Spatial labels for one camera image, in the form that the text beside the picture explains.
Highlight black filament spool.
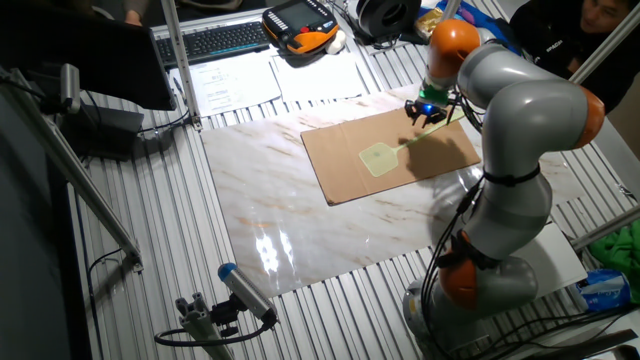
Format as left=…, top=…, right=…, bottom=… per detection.
left=355, top=0, right=424, bottom=45

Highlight silver camera on strut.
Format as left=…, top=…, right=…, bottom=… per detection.
left=59, top=62, right=83, bottom=116

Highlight upright aluminium profile post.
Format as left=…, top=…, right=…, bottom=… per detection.
left=159, top=0, right=204, bottom=133

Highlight person in black shirt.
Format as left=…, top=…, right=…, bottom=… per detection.
left=509, top=0, right=640, bottom=114

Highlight brown cardboard sheet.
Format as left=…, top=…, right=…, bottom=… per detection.
left=299, top=106, right=483, bottom=207

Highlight orange and black teach pendant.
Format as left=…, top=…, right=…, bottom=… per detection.
left=261, top=0, right=342, bottom=56

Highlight slanted aluminium profile strut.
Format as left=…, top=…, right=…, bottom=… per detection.
left=569, top=1, right=640, bottom=84
left=569, top=206, right=640, bottom=252
left=0, top=65, right=145, bottom=274

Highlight black computer monitor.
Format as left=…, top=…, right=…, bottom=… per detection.
left=0, top=0, right=178, bottom=113

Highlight silver camera with blue cap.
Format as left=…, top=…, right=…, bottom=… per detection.
left=216, top=261, right=279, bottom=327

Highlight black camera cable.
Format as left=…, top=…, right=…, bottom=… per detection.
left=153, top=319, right=277, bottom=348

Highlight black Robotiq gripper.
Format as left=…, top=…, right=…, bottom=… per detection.
left=403, top=98, right=449, bottom=130

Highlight green wrist flange plate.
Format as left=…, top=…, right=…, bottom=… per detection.
left=418, top=84, right=452, bottom=107

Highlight green cloth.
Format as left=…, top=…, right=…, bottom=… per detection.
left=588, top=223, right=640, bottom=304

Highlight white rounded plastic object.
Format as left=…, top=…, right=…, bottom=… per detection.
left=324, top=29, right=348, bottom=56

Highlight person in beige sleeve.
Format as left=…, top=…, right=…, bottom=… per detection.
left=122, top=0, right=151, bottom=27

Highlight black box under monitor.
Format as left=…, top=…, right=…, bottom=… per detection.
left=58, top=102, right=147, bottom=162

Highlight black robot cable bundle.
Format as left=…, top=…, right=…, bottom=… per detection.
left=419, top=172, right=490, bottom=360

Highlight blue tissue pack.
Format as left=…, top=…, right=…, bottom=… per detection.
left=574, top=268, right=633, bottom=314

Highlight printed white paper sheet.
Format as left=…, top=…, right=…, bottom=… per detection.
left=271, top=51, right=367, bottom=104
left=168, top=53, right=283, bottom=119

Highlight black cables beside robot base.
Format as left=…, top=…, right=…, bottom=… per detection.
left=472, top=303, right=640, bottom=360

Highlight gold foil bag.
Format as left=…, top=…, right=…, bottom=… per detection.
left=413, top=5, right=446, bottom=42

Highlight thin black cable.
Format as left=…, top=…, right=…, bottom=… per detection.
left=86, top=246, right=124, bottom=360

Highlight black computer keyboard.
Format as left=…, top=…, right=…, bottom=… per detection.
left=154, top=20, right=274, bottom=69

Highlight marble pattern board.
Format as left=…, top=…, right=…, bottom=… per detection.
left=199, top=83, right=587, bottom=300

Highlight pale green plastic flyswatter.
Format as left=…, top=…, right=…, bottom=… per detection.
left=358, top=110, right=467, bottom=179

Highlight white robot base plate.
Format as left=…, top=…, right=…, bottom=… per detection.
left=508, top=221, right=589, bottom=302

